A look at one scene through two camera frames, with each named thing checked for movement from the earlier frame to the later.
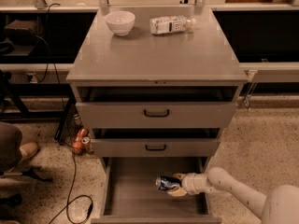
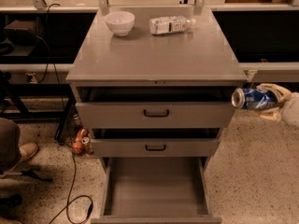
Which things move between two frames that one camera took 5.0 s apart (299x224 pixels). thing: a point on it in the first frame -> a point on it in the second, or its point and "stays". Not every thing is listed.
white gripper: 189,184 -> 291,110
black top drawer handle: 156,115 stays
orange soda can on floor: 82,135 stays
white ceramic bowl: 121,21 stays
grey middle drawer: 155,143 stays
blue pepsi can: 167,183 -> 253,99
